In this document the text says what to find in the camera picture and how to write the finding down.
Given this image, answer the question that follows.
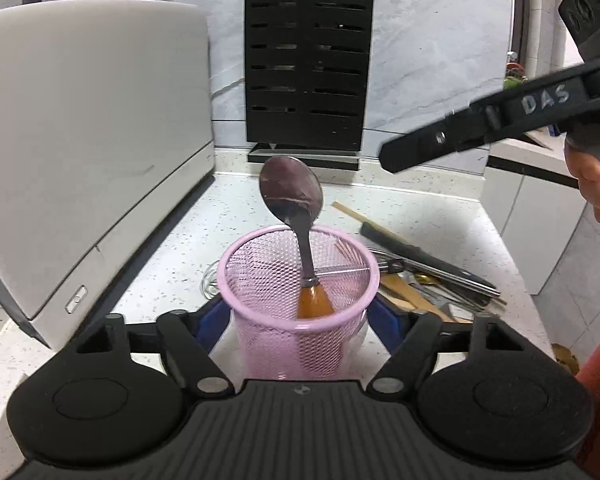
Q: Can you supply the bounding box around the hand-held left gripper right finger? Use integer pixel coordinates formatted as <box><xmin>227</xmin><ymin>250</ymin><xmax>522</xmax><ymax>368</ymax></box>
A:
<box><xmin>365</xmin><ymin>299</ymin><xmax>529</xmax><ymax>397</ymax></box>

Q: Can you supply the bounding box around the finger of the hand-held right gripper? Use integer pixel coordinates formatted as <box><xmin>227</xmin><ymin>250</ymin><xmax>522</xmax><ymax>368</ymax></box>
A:
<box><xmin>379</xmin><ymin>66</ymin><xmax>594</xmax><ymax>174</ymax></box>

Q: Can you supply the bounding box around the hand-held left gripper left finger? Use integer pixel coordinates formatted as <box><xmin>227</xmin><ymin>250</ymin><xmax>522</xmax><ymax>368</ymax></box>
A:
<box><xmin>72</xmin><ymin>297</ymin><xmax>237</xmax><ymax>402</ymax></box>

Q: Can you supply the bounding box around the wooden spatula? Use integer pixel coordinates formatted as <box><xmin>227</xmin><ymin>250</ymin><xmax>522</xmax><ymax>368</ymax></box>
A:
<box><xmin>379</xmin><ymin>277</ymin><xmax>463</xmax><ymax>322</ymax></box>

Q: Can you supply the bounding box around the metal wire whisk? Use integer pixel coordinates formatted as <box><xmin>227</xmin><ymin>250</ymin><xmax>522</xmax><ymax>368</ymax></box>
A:
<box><xmin>201</xmin><ymin>257</ymin><xmax>407</xmax><ymax>303</ymax></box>

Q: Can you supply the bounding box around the pink mesh utensil cup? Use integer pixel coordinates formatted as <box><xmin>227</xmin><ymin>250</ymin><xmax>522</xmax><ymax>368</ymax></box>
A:
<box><xmin>217</xmin><ymin>225</ymin><xmax>381</xmax><ymax>381</ymax></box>

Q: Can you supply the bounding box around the long grey utensil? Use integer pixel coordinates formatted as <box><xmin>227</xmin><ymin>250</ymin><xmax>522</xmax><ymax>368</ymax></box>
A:
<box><xmin>359</xmin><ymin>221</ymin><xmax>501</xmax><ymax>301</ymax></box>

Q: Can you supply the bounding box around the bent metal straw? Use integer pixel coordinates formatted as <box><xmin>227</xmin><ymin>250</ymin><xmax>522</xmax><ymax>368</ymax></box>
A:
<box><xmin>370</xmin><ymin>247</ymin><xmax>502</xmax><ymax>307</ymax></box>

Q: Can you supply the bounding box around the wooden chopstick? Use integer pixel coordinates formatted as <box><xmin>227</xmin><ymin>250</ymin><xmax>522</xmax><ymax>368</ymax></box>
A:
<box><xmin>331</xmin><ymin>201</ymin><xmax>383</xmax><ymax>233</ymax></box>

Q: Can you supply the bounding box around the wooden-handled metal spoon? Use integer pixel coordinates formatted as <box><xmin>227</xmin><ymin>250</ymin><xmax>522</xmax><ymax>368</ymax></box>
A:
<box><xmin>258</xmin><ymin>155</ymin><xmax>336</xmax><ymax>321</ymax></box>

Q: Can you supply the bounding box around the person's right hand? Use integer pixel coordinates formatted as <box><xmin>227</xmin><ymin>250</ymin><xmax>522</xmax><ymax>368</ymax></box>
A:
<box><xmin>564</xmin><ymin>137</ymin><xmax>600</xmax><ymax>242</ymax></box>

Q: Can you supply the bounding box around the white base cabinet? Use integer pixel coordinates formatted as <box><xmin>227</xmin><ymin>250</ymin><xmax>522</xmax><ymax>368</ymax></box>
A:
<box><xmin>481</xmin><ymin>137</ymin><xmax>588</xmax><ymax>297</ymax></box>

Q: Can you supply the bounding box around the black slotted knife block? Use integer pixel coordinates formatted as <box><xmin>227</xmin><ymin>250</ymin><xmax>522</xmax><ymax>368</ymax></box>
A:
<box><xmin>243</xmin><ymin>0</ymin><xmax>376</xmax><ymax>171</ymax></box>

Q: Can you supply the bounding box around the brown crumpled object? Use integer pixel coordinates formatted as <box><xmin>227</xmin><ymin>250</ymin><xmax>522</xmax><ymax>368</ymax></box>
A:
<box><xmin>551</xmin><ymin>342</ymin><xmax>580</xmax><ymax>376</ymax></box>

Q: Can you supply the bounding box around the white countertop appliance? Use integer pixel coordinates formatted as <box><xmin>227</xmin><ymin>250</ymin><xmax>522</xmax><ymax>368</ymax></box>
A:
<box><xmin>0</xmin><ymin>1</ymin><xmax>216</xmax><ymax>348</ymax></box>

